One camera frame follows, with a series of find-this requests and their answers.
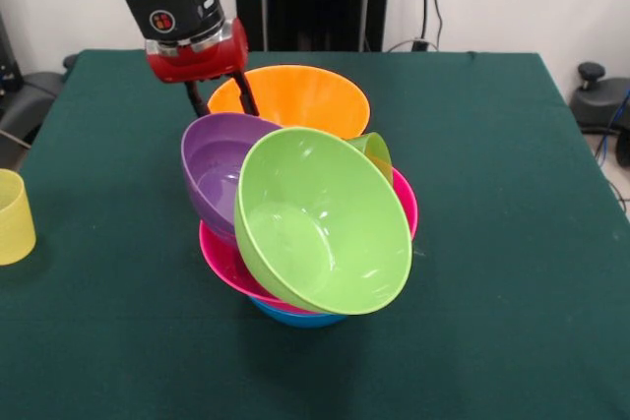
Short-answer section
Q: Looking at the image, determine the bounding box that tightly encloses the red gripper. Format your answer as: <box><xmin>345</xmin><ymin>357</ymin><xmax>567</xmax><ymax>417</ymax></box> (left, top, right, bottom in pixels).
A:
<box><xmin>144</xmin><ymin>19</ymin><xmax>260</xmax><ymax>119</ymax></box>

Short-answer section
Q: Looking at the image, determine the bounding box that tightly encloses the purple plastic bowl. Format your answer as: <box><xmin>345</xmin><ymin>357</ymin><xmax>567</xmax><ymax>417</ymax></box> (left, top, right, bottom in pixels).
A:
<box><xmin>180</xmin><ymin>112</ymin><xmax>284</xmax><ymax>244</ymax></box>

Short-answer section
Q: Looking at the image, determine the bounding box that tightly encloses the large orange plastic bowl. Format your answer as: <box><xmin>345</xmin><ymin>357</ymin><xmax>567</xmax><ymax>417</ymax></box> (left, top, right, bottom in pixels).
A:
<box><xmin>206</xmin><ymin>64</ymin><xmax>372</xmax><ymax>141</ymax></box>

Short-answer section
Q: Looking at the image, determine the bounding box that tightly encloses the pink plastic bowl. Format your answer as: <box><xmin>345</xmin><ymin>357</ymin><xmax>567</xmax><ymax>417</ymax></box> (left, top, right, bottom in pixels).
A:
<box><xmin>198</xmin><ymin>166</ymin><xmax>419</xmax><ymax>316</ymax></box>

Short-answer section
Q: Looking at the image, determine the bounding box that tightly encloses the green plastic cup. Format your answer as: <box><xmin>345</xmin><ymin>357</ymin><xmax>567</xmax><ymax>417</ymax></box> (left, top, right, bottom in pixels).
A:
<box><xmin>346</xmin><ymin>132</ymin><xmax>394</xmax><ymax>181</ymax></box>

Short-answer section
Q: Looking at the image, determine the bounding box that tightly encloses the green plastic bowl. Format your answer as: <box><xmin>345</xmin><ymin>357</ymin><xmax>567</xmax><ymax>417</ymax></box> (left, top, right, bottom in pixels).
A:
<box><xmin>233</xmin><ymin>127</ymin><xmax>413</xmax><ymax>317</ymax></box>

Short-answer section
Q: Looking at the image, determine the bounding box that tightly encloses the black equipment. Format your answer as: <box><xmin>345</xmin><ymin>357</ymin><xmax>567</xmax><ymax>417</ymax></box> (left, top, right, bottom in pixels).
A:
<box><xmin>0</xmin><ymin>11</ymin><xmax>65</xmax><ymax>149</ymax></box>

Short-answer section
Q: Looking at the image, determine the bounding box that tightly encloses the large blue plastic bowl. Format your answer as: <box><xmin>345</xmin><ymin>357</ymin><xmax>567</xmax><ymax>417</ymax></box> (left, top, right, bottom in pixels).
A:
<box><xmin>250</xmin><ymin>294</ymin><xmax>347</xmax><ymax>330</ymax></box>

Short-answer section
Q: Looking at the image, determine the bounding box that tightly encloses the yellow plastic cup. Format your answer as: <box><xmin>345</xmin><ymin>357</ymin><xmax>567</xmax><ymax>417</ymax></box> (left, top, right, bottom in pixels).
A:
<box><xmin>0</xmin><ymin>168</ymin><xmax>37</xmax><ymax>267</ymax></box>

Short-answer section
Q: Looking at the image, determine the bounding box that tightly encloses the dark green tablecloth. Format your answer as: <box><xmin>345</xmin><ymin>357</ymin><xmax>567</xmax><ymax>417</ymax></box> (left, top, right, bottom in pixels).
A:
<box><xmin>0</xmin><ymin>48</ymin><xmax>630</xmax><ymax>420</ymax></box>

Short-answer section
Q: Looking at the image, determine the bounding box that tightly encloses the black wheeled base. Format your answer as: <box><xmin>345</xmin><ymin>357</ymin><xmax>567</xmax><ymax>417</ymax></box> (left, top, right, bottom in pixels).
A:
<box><xmin>569</xmin><ymin>61</ymin><xmax>630</xmax><ymax>168</ymax></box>

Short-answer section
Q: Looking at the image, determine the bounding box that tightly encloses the blue cable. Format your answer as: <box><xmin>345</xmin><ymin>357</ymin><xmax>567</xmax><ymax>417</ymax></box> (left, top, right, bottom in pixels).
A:
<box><xmin>593</xmin><ymin>88</ymin><xmax>630</xmax><ymax>160</ymax></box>

